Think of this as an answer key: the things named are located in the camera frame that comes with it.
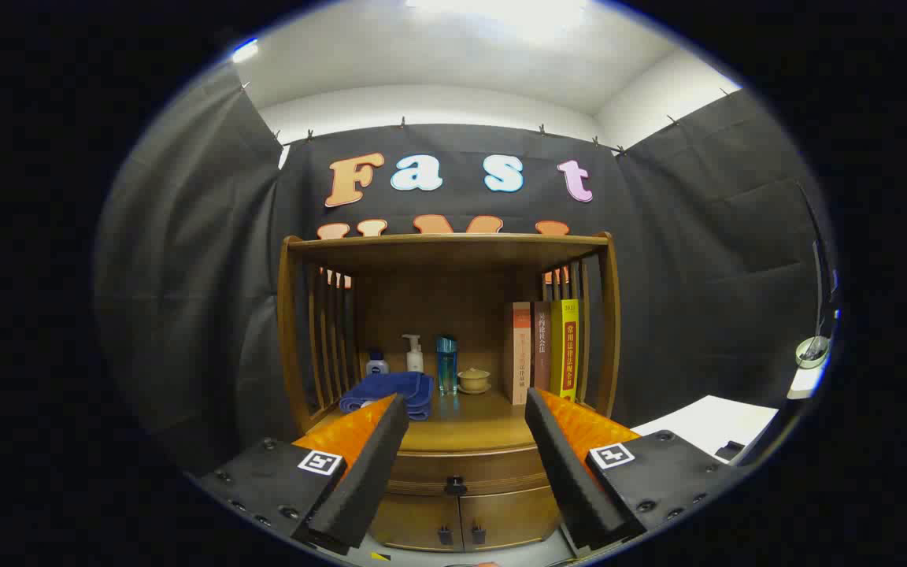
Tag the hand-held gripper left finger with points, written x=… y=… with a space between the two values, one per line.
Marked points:
x=367 y=480

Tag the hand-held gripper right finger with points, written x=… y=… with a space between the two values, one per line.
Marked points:
x=571 y=480

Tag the wooden drawer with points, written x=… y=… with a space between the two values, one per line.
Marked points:
x=469 y=465

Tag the wooden cabinet door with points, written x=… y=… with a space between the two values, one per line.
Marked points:
x=410 y=520
x=512 y=516

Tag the wooden countertop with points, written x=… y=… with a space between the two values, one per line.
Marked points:
x=469 y=421

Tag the wooden cabinet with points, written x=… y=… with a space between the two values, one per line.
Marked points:
x=453 y=252

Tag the folded blue towel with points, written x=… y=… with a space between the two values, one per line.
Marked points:
x=390 y=387

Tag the small white blue-capped bottle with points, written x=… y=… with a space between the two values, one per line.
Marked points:
x=376 y=365

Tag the yellow book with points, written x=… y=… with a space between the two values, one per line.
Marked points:
x=569 y=354

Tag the white pump bottle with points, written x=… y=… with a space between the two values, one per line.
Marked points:
x=415 y=361

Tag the beige book with orange band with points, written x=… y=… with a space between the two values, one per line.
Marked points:
x=518 y=354

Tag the brown book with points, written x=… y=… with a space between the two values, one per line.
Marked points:
x=542 y=346

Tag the blue glass bottle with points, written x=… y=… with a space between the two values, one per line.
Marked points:
x=446 y=366

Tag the beige lidded teacup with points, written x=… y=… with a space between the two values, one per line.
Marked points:
x=474 y=380

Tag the pale green white object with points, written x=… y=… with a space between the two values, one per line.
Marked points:
x=812 y=352

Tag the ceiling light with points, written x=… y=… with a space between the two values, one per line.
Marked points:
x=501 y=12

